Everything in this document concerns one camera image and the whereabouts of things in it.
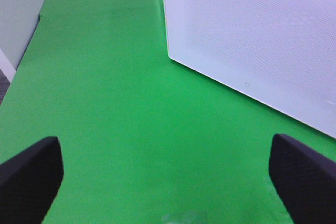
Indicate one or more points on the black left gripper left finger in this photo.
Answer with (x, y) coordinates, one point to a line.
(30, 182)

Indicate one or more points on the white microwave door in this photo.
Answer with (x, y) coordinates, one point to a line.
(278, 52)

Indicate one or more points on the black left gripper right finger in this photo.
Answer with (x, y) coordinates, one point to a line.
(304, 180)

